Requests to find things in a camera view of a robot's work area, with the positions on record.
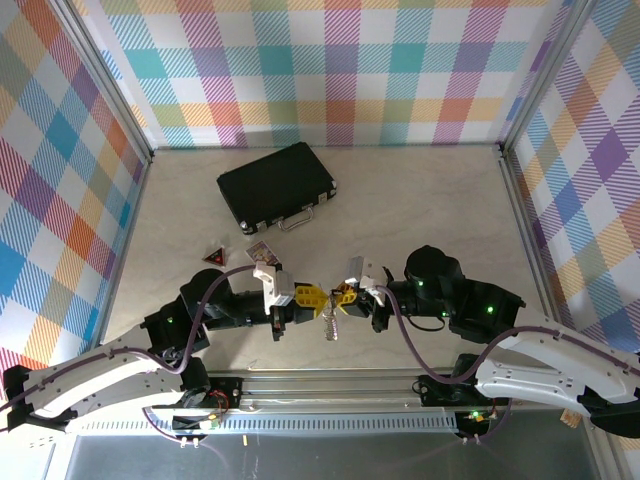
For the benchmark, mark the black headed key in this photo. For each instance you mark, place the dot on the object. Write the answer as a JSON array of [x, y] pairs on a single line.
[[337, 310]]

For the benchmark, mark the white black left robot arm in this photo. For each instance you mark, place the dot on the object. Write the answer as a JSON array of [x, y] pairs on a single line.
[[100, 380]]

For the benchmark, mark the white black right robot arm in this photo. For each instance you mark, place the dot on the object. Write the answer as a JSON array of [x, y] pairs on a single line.
[[525, 387]]

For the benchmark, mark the red black triangular badge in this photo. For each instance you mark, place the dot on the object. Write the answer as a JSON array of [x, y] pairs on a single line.
[[216, 257]]

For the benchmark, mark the small printed card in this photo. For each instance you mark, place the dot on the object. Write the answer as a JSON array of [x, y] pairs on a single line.
[[261, 251]]

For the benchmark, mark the small green circuit board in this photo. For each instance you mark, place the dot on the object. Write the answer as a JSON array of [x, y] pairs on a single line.
[[212, 424]]

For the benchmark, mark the grey metal plate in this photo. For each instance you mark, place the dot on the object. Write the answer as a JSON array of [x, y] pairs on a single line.
[[350, 460]]

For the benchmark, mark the tan perforated tag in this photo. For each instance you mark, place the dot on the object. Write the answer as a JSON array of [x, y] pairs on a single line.
[[572, 418]]

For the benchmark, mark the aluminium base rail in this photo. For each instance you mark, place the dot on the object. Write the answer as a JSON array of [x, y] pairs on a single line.
[[325, 395]]

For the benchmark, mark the aluminium floor edge rail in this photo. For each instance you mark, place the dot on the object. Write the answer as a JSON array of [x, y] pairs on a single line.
[[123, 250], [529, 225]]

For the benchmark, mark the aluminium frame post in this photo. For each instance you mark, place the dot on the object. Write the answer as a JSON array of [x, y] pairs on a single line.
[[106, 75], [543, 75]]

